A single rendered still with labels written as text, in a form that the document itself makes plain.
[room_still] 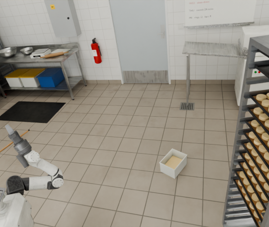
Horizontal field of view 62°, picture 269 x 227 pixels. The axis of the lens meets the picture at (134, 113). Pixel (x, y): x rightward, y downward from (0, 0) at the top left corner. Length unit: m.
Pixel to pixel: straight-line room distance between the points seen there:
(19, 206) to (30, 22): 4.51
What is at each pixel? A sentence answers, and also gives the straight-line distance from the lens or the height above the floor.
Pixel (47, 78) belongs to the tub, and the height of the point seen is 0.44.
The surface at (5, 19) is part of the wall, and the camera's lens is 6.02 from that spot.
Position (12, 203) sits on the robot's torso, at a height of 1.11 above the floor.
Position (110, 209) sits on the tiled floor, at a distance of 2.71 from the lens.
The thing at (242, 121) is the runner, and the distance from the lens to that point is 1.55.
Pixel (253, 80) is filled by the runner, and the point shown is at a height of 1.58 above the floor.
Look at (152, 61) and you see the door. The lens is 4.75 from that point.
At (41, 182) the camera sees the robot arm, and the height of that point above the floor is 1.03.
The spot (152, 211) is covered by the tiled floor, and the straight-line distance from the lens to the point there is 2.63.
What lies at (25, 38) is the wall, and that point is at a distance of 5.85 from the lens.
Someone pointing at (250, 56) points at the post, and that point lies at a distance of 1.35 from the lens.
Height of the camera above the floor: 2.21
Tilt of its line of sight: 34 degrees down
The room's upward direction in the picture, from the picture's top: 9 degrees counter-clockwise
